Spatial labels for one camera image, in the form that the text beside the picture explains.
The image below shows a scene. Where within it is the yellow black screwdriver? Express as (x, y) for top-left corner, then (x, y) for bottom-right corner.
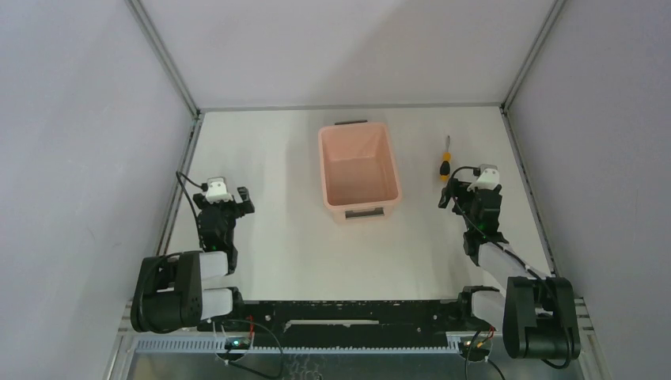
(439, 135), (451, 182)

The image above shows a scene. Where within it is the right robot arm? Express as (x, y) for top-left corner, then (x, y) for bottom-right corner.
(438, 178), (581, 369)

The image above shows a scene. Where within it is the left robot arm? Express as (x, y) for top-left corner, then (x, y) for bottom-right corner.
(130, 187), (255, 334)

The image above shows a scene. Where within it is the pink plastic bin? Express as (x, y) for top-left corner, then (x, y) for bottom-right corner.
(318, 120), (402, 223)

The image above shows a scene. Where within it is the left controller board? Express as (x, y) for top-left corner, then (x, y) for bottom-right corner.
(224, 337), (252, 352)

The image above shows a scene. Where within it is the controller board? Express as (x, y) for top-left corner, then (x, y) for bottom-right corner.
(224, 337), (252, 352)
(459, 338), (492, 355)

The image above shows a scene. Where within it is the right controller board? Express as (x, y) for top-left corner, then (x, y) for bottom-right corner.
(459, 338), (492, 355)

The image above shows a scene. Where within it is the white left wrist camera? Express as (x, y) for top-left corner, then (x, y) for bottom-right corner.
(205, 177), (233, 204)

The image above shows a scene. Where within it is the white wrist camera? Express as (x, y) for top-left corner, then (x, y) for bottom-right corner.
(205, 177), (233, 204)
(467, 164), (500, 192)

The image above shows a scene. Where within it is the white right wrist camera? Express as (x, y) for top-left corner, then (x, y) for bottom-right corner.
(467, 164), (500, 192)

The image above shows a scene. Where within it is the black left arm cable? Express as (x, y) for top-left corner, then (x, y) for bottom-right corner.
(175, 170), (210, 248)

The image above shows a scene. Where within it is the aluminium frame right rail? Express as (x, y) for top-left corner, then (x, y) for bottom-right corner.
(499, 106), (558, 275)

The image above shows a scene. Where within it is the aluminium frame rail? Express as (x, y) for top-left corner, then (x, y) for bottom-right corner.
(499, 106), (558, 275)
(154, 112), (204, 258)

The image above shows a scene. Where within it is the aluminium frame left rail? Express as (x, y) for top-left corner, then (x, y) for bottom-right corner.
(154, 112), (204, 258)

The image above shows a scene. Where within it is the grey slotted cable duct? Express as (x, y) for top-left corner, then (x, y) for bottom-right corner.
(131, 335), (468, 355)

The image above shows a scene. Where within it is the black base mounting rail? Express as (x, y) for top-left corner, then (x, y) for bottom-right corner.
(198, 298), (510, 349)

